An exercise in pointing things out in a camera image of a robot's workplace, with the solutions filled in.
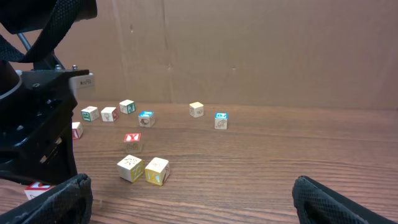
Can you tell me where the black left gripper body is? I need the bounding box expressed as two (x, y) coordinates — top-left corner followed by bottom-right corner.
(1, 64), (89, 185)

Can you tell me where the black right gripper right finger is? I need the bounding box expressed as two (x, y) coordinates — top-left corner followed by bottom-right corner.
(292, 175), (397, 224)

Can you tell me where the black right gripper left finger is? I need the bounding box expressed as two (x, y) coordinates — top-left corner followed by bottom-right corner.
(1, 174), (93, 224)

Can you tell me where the red 3 wooden block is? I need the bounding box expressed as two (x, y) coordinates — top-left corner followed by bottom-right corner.
(24, 182), (53, 200)

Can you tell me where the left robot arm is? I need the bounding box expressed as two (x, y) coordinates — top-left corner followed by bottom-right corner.
(1, 0), (97, 185)

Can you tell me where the wooden block red side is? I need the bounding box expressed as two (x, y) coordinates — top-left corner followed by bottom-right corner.
(72, 122), (83, 139)

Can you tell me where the green sided wooden block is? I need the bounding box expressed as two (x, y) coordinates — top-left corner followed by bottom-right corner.
(81, 106), (100, 121)

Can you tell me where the plain wooden block yellow side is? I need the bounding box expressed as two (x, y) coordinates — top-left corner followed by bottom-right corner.
(117, 155), (144, 183)

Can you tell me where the plain top wooden block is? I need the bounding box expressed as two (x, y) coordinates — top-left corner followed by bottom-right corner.
(101, 107), (119, 122)

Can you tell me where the red Y wooden block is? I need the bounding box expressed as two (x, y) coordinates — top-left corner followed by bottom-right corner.
(124, 133), (142, 154)

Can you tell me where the wooden block J side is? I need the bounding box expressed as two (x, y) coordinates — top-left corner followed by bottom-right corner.
(119, 100), (136, 114)

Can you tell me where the wooden block yellow K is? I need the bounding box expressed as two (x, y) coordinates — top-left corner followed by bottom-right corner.
(145, 157), (170, 186)

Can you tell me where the blue top middle block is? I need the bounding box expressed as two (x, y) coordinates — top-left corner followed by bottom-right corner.
(138, 111), (155, 128)

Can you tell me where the blue top turtle block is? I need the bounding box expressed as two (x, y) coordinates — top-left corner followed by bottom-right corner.
(215, 113), (228, 130)

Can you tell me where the brown cardboard backdrop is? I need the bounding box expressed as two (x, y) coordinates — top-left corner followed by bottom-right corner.
(55, 1), (397, 110)

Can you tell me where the yellow top wooden block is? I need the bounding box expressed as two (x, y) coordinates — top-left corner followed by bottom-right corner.
(189, 102), (204, 118)

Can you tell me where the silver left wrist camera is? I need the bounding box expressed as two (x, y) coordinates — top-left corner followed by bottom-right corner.
(69, 73), (95, 92)

